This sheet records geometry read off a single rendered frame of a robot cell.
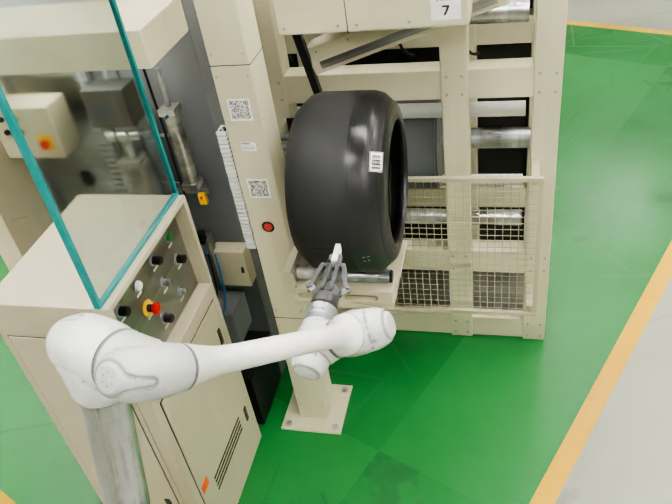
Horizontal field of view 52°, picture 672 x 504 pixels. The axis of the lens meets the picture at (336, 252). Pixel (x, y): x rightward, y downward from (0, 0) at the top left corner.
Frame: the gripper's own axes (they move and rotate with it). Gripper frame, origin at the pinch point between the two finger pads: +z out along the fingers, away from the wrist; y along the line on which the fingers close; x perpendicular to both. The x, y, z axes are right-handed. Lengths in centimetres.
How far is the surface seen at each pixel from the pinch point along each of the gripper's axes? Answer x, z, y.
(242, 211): 12, 31, 41
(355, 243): 3.8, 8.8, -3.7
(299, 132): -22.6, 29.2, 13.5
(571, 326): 130, 80, -80
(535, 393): 125, 38, -63
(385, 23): -39, 62, -10
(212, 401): 63, -15, 53
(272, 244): 24.9, 27.8, 32.6
